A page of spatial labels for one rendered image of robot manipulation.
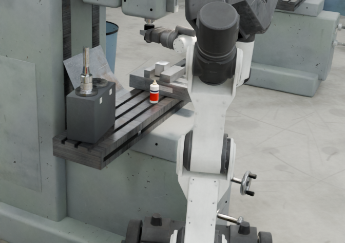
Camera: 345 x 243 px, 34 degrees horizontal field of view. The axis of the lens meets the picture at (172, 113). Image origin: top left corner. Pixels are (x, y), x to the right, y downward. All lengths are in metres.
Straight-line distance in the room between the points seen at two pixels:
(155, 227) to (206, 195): 0.36
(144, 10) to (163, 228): 0.92
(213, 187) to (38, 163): 1.19
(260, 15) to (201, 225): 0.74
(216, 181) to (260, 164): 2.12
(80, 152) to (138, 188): 0.56
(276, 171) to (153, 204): 1.51
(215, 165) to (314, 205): 1.87
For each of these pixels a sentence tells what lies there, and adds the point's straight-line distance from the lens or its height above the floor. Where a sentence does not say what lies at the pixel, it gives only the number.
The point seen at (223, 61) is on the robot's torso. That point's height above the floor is 1.38.
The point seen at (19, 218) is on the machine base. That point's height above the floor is 0.19.
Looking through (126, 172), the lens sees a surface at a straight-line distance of 2.70.
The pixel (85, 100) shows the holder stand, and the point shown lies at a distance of 2.17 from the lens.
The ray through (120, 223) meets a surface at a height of 0.28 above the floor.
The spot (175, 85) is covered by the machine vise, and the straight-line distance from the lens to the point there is 2.67.
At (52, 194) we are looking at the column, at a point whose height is 0.36.
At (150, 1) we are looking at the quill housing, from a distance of 2.42.
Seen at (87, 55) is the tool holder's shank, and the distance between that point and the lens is 2.16.
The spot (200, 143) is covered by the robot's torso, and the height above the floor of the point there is 1.07.
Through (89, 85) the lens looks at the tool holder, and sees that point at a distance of 2.19.
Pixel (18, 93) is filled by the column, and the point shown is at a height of 0.88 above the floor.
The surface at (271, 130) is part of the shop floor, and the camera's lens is 4.63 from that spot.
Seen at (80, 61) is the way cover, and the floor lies 1.03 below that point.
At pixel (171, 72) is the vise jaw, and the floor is 1.01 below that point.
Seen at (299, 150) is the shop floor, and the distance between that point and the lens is 4.37.
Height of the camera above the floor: 1.92
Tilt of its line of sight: 24 degrees down
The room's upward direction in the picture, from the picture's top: 3 degrees clockwise
